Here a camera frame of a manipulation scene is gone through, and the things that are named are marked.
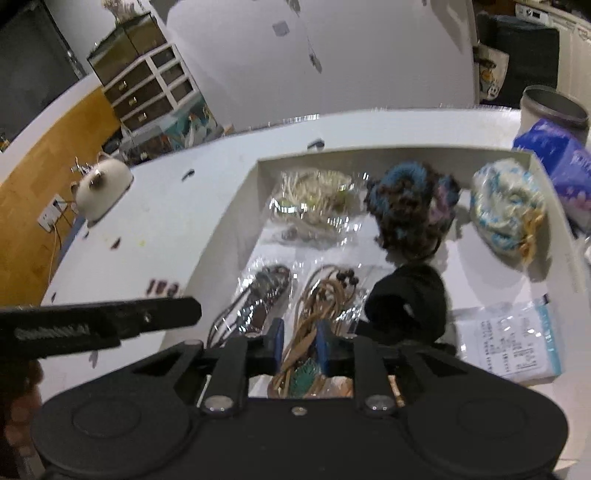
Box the dark fabric bin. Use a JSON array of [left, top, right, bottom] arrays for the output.
[[475, 11, 562, 110]]

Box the white drawer cabinet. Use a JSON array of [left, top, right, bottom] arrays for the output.
[[103, 43, 201, 133]]

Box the light blue white scrunchie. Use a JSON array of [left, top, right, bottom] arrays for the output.
[[469, 158, 549, 265]]

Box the white shallow cardboard box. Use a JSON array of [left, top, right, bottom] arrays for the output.
[[198, 147, 591, 403]]

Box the printed tote bag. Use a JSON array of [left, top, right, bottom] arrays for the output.
[[475, 43, 511, 105]]

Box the white kitchen cabinet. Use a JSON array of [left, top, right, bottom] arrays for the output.
[[556, 14, 591, 112]]

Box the clear bag with paper label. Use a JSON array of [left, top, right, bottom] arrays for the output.
[[454, 296, 565, 385]]

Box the bag of beige cords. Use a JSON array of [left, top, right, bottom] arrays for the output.
[[269, 167, 366, 251]]

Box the glass aquarium tank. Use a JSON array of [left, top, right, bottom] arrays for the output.
[[86, 11, 168, 87]]

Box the colourful printed box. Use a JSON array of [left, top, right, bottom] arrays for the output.
[[139, 92, 221, 155]]

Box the white washing machine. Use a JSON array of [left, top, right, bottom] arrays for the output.
[[514, 1, 549, 20]]

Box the black scrunchie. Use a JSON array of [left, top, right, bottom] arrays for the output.
[[364, 264, 450, 346]]

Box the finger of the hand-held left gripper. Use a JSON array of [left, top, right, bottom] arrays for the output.
[[105, 296, 203, 341]]

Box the bag of grey cords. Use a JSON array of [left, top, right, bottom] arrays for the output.
[[207, 262, 297, 352]]

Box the grey metal tin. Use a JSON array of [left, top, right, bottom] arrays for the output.
[[520, 85, 591, 140]]

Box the person's left hand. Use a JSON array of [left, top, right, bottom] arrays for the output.
[[0, 360, 44, 446]]

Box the hanging grey cord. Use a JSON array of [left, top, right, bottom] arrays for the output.
[[305, 33, 324, 73]]

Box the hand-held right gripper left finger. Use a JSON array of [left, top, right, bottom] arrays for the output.
[[131, 318, 286, 416]]

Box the dark blue brown scrunchie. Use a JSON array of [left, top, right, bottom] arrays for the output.
[[364, 161, 462, 262]]

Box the bag of brown cords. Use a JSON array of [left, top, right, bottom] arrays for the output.
[[267, 262, 372, 400]]

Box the white cat-shaped ceramic lamp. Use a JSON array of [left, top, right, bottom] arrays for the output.
[[70, 154, 135, 223]]

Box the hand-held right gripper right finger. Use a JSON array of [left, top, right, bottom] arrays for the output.
[[317, 322, 462, 416]]

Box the blue tissue pack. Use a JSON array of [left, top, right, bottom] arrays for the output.
[[513, 119, 591, 234]]

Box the black screen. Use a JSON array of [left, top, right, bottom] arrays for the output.
[[0, 0, 87, 141]]

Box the dried flower bunch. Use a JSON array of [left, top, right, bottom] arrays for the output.
[[102, 0, 140, 22]]

